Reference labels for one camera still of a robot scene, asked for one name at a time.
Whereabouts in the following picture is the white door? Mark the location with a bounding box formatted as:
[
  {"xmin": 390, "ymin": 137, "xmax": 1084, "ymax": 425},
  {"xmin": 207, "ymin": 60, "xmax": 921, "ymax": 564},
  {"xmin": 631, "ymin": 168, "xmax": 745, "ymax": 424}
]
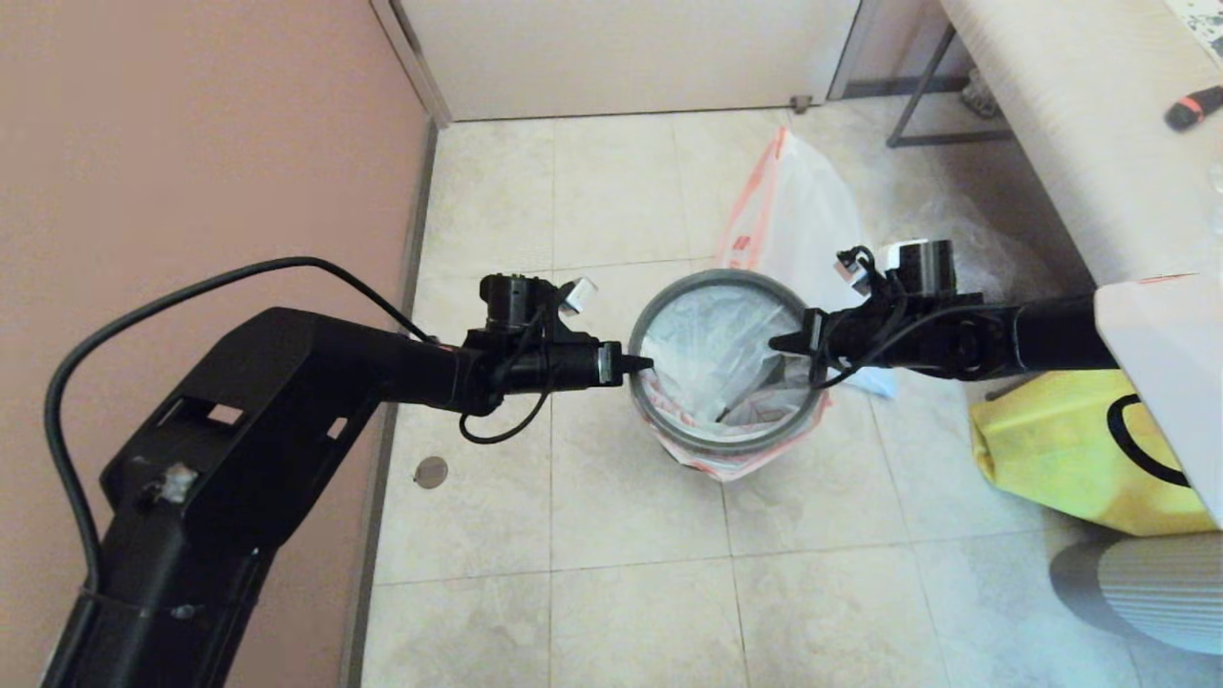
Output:
[{"xmin": 394, "ymin": 0, "xmax": 861, "ymax": 123}]

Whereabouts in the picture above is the black-white patterned paper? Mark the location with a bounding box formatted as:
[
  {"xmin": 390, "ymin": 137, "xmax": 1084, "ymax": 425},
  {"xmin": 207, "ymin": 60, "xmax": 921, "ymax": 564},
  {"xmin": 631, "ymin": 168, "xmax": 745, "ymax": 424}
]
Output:
[{"xmin": 1161, "ymin": 0, "xmax": 1223, "ymax": 47}]

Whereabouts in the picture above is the white ribbed bin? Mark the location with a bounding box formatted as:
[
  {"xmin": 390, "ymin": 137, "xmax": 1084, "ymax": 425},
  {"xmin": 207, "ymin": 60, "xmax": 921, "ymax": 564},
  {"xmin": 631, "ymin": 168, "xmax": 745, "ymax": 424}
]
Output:
[{"xmin": 1047, "ymin": 531, "xmax": 1223, "ymax": 656}]

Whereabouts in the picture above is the light wood-grain table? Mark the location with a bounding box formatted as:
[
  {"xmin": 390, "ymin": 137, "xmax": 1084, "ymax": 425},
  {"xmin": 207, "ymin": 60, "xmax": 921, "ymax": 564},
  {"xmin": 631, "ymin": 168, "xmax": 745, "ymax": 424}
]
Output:
[{"xmin": 938, "ymin": 0, "xmax": 1223, "ymax": 288}]

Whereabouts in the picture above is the grey bin rim ring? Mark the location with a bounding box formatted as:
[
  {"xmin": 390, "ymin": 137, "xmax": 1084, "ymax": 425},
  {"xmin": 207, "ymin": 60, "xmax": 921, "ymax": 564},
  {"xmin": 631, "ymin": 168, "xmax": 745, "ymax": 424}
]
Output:
[{"xmin": 627, "ymin": 269, "xmax": 828, "ymax": 456}]

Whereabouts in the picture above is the clear crumpled plastic bag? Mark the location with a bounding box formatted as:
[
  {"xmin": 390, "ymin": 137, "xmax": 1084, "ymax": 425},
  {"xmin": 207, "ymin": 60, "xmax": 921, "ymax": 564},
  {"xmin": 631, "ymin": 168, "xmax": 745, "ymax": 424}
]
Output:
[{"xmin": 898, "ymin": 203, "xmax": 1095, "ymax": 307}]

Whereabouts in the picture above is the black and orange marker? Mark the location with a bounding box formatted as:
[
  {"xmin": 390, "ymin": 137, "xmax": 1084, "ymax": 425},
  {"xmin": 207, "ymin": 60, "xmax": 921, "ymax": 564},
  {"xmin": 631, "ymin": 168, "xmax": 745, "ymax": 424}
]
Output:
[{"xmin": 1163, "ymin": 84, "xmax": 1223, "ymax": 132}]

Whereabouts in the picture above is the dark metal table frame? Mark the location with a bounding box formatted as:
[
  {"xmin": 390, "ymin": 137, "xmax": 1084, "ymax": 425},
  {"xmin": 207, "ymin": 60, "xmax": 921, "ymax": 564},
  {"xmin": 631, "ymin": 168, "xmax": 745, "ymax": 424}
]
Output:
[{"xmin": 886, "ymin": 27, "xmax": 1014, "ymax": 151}]

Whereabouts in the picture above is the grey item under table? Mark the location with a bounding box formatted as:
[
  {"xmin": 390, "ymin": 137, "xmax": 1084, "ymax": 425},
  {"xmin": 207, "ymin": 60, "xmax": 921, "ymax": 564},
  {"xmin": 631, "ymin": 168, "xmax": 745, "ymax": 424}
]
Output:
[{"xmin": 960, "ymin": 72, "xmax": 999, "ymax": 120}]

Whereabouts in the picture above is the yellow non-woven shopping bag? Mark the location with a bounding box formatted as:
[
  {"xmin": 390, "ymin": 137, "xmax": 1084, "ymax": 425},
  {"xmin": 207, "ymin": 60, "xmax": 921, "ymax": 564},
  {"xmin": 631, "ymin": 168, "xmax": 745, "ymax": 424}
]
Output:
[{"xmin": 969, "ymin": 370, "xmax": 1223, "ymax": 537}]

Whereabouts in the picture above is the white red-drawstring trash bag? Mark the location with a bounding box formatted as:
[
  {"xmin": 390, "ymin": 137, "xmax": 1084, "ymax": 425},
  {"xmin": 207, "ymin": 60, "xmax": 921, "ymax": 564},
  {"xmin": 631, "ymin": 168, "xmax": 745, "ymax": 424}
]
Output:
[{"xmin": 717, "ymin": 127, "xmax": 901, "ymax": 399}]

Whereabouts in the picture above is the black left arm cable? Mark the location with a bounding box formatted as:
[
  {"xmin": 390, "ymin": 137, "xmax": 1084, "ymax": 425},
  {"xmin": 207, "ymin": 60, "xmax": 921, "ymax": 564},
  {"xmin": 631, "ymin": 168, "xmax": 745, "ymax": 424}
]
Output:
[{"xmin": 45, "ymin": 256, "xmax": 574, "ymax": 598}]

